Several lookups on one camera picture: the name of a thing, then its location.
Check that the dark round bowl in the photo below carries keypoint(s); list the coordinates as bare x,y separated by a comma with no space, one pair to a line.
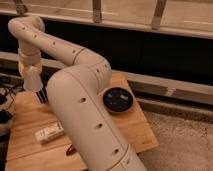
117,100

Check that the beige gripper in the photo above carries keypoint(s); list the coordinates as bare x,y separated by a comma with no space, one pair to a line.
31,77

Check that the red brown pocket knife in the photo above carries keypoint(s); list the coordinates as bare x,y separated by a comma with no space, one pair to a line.
71,150

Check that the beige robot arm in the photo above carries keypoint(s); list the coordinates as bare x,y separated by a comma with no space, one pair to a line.
73,95

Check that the white plastic bottle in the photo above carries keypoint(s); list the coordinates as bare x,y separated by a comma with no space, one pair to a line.
49,133

